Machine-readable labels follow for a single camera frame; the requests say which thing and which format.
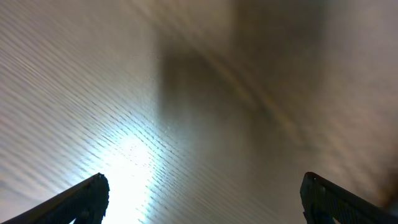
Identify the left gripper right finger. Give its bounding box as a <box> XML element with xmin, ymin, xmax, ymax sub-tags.
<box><xmin>300</xmin><ymin>172</ymin><xmax>397</xmax><ymax>224</ymax></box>

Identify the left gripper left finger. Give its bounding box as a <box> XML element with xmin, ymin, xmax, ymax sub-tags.
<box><xmin>2</xmin><ymin>173</ymin><xmax>109</xmax><ymax>224</ymax></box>

